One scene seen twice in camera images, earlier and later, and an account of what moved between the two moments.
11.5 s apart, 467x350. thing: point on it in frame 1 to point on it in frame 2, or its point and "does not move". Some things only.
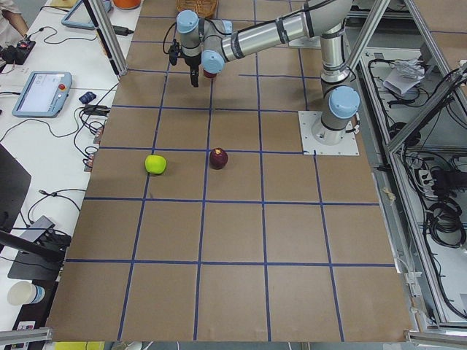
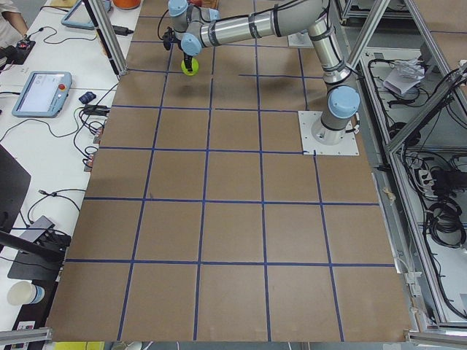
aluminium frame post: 104,25 does not move
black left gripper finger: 195,78 to 187,60
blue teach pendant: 43,95 does not move
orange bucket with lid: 127,4 does not move
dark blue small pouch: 87,97 does not move
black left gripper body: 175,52 to 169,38
